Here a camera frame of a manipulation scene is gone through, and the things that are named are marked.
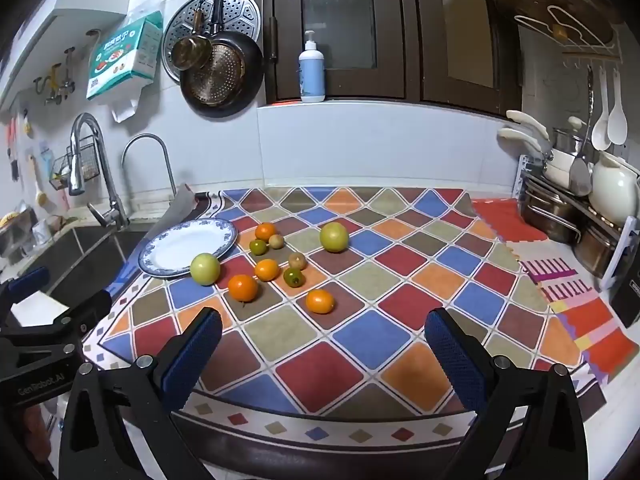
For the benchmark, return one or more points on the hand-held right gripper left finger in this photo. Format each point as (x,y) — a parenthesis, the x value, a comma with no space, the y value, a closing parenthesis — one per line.
(192,355)

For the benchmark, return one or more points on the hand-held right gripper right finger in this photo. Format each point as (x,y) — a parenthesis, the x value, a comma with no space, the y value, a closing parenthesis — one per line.
(455,360)

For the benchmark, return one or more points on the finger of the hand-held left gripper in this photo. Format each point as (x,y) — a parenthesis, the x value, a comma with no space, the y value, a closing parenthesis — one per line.
(27,281)
(65,321)

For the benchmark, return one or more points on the orange mandarin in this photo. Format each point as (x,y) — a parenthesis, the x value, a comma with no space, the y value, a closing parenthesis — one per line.
(243,287)
(267,269)
(320,301)
(265,231)

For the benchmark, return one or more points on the green apple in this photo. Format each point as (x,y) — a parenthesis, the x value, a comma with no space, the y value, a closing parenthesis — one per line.
(205,269)

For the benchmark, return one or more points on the blue rimmed white plate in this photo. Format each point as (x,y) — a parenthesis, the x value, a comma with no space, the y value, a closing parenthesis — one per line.
(180,247)

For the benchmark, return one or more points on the green tomato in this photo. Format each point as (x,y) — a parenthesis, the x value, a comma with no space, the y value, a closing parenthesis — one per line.
(258,247)
(293,278)

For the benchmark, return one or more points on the brown round fruit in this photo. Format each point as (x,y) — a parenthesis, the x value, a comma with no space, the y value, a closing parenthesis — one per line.
(297,260)
(277,242)

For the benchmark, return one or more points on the yellow-green apple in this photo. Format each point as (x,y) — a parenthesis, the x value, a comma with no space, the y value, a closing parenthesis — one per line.
(334,236)

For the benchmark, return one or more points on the steel sink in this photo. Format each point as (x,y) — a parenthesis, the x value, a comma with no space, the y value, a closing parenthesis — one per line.
(75,255)

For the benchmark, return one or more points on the colourful diamond pattern mat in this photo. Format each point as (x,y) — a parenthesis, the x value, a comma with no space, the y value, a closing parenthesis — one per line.
(400,260)

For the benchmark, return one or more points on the chrome pull-down faucet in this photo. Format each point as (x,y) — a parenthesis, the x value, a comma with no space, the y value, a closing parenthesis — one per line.
(82,125)

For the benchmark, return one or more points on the large steel pot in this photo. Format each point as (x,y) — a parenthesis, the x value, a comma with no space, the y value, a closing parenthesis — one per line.
(595,250)
(547,210)

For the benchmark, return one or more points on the black box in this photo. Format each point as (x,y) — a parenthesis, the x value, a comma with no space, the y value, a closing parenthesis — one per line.
(625,300)

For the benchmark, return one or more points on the chrome gooseneck faucet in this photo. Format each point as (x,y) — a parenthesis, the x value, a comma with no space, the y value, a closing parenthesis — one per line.
(145,137)

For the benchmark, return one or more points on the white dish rack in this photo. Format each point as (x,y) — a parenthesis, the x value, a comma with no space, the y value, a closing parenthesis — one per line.
(619,255)

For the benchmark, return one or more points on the white bowl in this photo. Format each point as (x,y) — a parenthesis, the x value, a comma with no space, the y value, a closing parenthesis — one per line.
(557,167)

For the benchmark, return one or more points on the metal spatula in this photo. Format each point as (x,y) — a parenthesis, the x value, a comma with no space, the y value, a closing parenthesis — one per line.
(580,175)

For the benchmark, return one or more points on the white pitcher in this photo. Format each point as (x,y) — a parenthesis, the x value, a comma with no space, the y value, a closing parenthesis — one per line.
(612,190)

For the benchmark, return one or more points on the steel pot with lid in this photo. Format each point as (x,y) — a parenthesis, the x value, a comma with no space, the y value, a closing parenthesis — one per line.
(565,141)

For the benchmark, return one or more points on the teal tissue pack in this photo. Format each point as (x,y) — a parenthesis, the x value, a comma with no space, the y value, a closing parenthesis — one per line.
(125,55)

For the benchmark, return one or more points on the white spoon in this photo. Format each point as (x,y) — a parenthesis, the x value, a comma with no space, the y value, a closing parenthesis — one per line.
(601,135)
(617,125)

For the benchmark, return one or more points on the gold colander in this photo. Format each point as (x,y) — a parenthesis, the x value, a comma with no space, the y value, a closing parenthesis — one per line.
(220,76)

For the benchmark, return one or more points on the small brass saucepan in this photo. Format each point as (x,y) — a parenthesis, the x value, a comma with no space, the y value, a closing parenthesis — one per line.
(192,51)

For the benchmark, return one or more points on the black frying pan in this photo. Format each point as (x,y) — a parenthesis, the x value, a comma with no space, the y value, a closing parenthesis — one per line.
(251,76)

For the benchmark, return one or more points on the blue pump bottle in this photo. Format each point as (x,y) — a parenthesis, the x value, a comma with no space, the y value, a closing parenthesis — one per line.
(312,75)

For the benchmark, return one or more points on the perforated steel steamer plate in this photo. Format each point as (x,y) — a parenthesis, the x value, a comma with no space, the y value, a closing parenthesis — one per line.
(240,10)

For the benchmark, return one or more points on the brass wall hook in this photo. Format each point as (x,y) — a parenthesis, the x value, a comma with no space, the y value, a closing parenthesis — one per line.
(68,67)
(38,85)
(52,85)

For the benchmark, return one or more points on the dark wooden window frame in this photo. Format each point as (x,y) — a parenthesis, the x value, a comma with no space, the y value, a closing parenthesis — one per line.
(415,60)

